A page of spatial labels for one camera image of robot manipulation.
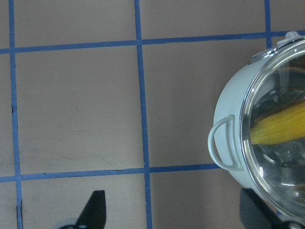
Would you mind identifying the pale green cooking pot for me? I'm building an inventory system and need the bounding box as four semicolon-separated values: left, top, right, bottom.
207;31;305;225

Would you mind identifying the yellow corn cob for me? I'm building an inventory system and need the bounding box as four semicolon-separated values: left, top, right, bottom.
250;101;305;145

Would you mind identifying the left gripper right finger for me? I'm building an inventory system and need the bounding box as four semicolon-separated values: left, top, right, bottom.
239;188;286;229

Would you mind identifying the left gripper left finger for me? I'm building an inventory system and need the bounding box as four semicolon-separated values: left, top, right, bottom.
74;190;106;229

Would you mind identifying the glass pot lid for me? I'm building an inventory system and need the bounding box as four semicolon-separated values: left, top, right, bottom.
240;38;305;219

